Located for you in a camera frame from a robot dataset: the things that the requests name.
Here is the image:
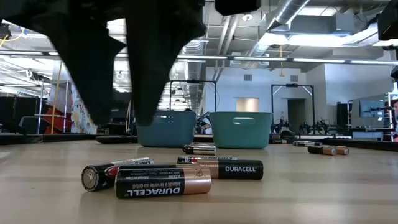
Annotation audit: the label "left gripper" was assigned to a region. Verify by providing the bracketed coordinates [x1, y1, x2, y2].
[0, 0, 206, 127]

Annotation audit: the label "blue plastic bin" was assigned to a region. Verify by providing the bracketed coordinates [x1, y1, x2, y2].
[136, 110, 197, 148]

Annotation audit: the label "black red-label battery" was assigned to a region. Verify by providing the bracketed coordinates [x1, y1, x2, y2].
[81, 157, 155, 192]

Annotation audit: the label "floral patterned panel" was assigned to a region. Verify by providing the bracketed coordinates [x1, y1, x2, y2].
[70, 82, 99, 135]

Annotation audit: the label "black Roku remote control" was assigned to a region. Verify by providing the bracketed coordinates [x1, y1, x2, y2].
[95, 135, 139, 144]

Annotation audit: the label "red stairs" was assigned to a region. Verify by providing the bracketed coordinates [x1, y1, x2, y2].
[43, 107, 72, 135]

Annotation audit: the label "silver metal rack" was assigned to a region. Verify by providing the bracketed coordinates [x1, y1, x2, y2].
[34, 80, 71, 135]

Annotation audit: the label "person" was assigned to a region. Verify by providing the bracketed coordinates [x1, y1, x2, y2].
[195, 119, 212, 135]

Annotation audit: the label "grey chair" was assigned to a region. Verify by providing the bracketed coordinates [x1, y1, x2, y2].
[15, 115, 43, 135]

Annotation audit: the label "teal green plastic bin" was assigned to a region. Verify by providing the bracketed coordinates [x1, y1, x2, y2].
[209, 111, 274, 149]

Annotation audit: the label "overhead LED light bar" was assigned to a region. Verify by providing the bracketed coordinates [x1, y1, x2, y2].
[0, 49, 398, 67]

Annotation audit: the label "grey door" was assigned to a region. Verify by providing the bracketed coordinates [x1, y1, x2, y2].
[287, 98, 308, 133]

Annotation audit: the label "black speaker cabinet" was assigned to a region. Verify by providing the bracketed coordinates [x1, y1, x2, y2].
[336, 101, 349, 128]

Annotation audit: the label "grey desk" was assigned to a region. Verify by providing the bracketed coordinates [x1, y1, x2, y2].
[348, 126, 396, 142]

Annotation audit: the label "white metal shelf rack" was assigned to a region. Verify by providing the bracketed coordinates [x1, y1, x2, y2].
[387, 91, 398, 142]

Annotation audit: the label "long yellow hanging cord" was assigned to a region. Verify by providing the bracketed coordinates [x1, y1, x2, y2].
[50, 60, 63, 135]

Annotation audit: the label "silver spiral ventilation duct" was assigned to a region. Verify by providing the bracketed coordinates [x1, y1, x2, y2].
[180, 32, 210, 116]

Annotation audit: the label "black table edge frame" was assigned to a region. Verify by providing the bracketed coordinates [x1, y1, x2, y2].
[0, 133, 398, 152]

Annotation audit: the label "black partition wall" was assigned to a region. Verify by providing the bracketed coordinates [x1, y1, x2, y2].
[0, 96, 47, 135]

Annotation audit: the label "black ceiling camera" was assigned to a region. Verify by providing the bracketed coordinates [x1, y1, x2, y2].
[0, 23, 12, 40]

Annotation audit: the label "bright wall window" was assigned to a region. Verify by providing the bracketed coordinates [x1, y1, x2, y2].
[235, 97, 260, 113]

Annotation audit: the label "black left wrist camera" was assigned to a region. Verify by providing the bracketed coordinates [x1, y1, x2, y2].
[215, 0, 261, 16]

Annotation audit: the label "short yellow hanging cord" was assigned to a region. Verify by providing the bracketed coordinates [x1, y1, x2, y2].
[279, 45, 285, 78]

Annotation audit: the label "black metal rig frame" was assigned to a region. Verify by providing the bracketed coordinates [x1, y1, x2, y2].
[271, 83, 315, 125]

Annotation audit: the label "silver slanted ventilation duct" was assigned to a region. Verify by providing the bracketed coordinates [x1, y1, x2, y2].
[242, 0, 312, 68]

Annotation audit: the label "wall screen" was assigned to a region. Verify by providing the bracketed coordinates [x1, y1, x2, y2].
[359, 98, 386, 118]

